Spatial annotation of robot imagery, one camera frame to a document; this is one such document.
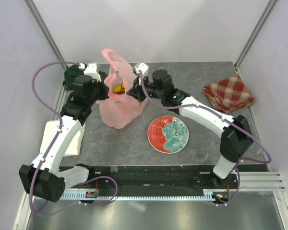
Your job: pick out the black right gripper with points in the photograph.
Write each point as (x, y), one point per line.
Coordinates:
(136, 91)

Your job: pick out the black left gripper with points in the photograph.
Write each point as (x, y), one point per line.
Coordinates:
(105, 89)

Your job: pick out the pink plastic bag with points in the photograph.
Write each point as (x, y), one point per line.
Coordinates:
(119, 110)

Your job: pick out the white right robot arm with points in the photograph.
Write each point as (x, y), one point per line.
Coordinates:
(234, 132)

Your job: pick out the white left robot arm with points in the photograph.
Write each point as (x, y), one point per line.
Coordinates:
(42, 178)

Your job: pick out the yellow fake mango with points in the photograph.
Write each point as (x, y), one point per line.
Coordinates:
(119, 89)

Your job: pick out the dark green baseball cap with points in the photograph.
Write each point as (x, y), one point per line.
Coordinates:
(71, 73)

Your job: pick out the red and teal floral plate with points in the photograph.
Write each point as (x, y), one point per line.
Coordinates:
(168, 134)

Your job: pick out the white folded towel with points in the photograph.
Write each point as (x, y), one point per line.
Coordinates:
(74, 146)

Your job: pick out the red plaid folded cloth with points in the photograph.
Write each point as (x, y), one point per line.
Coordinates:
(228, 95)

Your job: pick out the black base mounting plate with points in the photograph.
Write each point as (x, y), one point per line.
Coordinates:
(131, 177)

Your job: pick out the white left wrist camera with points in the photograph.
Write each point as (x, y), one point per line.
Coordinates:
(91, 69)

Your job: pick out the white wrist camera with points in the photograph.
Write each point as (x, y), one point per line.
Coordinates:
(141, 68)
(91, 69)

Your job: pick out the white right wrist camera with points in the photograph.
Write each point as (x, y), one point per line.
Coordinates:
(141, 68)

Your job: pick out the left aluminium corner post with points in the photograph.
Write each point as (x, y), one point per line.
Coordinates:
(44, 29)

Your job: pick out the aluminium corner post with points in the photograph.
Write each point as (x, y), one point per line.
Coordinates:
(255, 32)
(44, 29)

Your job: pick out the aluminium frame rail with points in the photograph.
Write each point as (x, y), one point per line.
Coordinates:
(250, 178)

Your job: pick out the right aluminium corner post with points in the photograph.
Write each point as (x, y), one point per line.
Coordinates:
(255, 32)

